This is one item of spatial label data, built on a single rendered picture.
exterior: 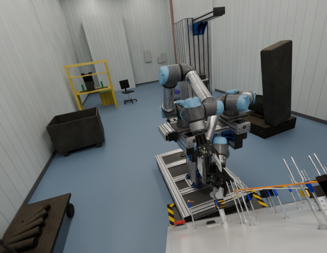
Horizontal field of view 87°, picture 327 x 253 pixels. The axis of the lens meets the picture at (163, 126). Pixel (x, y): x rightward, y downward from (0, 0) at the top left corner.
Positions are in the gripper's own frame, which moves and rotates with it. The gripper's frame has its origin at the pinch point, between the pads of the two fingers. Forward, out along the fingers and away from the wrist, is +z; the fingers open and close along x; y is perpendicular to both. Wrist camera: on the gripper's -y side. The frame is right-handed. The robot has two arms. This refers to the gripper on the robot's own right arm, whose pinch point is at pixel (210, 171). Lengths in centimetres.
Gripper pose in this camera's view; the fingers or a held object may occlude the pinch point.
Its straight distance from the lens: 85.6
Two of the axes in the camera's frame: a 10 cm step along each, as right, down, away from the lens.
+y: -1.7, 0.2, -9.9
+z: 2.6, 9.6, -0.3
